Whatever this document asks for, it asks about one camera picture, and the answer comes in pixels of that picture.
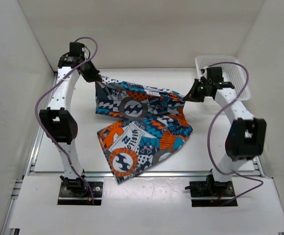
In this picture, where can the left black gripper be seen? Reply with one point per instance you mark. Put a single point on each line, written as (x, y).
(93, 76)

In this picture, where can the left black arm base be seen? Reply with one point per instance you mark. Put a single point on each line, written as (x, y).
(75, 192)

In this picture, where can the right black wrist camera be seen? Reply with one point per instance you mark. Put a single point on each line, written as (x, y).
(213, 74)

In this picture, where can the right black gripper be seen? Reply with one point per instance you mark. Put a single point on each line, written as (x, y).
(193, 94)

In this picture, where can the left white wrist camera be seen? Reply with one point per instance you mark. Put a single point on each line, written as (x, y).
(86, 52)

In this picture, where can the white plastic basket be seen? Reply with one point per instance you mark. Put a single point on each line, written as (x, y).
(232, 73)

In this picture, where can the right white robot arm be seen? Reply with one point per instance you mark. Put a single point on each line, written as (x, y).
(245, 139)

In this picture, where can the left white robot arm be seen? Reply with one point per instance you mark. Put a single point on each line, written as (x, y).
(52, 111)

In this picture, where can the aluminium frame rail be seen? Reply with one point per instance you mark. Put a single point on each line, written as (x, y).
(147, 174)

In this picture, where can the colourful patterned shorts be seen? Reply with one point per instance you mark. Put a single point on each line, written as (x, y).
(151, 125)

